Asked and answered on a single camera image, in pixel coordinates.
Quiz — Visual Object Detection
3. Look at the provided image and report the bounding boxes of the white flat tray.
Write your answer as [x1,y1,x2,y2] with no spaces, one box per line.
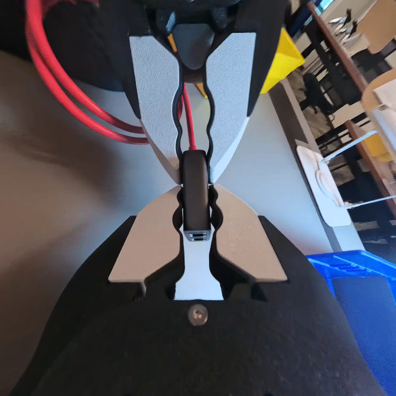
[296,145,352,228]

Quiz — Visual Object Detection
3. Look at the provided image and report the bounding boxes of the beige wooden chair back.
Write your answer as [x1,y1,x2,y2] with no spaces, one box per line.
[361,70,396,149]
[356,0,396,54]

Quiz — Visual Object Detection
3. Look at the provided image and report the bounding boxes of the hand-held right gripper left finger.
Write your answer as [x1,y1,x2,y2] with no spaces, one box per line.
[108,185,188,300]

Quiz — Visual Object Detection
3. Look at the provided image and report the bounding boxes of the black ethernet port adapter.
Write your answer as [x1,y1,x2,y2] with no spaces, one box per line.
[180,150,213,242]

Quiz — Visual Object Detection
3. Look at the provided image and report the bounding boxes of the red ethernet cable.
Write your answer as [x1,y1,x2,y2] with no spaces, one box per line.
[26,0,197,153]

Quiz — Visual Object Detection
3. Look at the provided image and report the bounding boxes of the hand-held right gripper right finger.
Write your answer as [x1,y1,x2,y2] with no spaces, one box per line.
[210,184,289,299]

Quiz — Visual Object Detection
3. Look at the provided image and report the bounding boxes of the yellow plastic bin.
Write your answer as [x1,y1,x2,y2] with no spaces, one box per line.
[259,27,306,95]

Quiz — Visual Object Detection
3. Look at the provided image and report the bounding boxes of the black office chair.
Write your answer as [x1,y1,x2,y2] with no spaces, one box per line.
[302,74,336,115]

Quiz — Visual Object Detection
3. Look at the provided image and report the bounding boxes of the blue plastic bin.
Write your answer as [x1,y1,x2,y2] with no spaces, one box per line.
[306,250,396,396]

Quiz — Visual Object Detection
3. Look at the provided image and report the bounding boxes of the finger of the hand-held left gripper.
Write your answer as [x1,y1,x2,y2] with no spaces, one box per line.
[204,31,257,184]
[129,35,184,185]

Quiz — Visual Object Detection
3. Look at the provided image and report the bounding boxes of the brown edged table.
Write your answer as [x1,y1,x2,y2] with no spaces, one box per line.
[308,0,396,93]

